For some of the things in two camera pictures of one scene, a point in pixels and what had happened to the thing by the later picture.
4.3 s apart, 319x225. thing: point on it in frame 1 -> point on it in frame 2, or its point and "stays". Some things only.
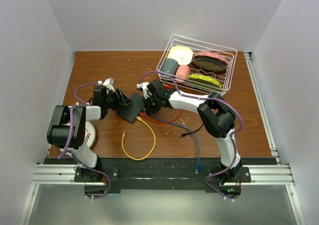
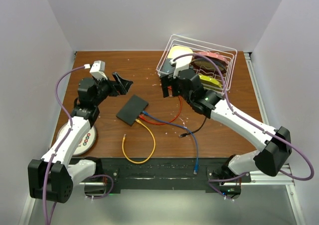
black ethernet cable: x=187 y=133 stays
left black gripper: x=122 y=100 -> x=122 y=89
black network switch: x=129 y=112 stays
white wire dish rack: x=197 y=64 stays
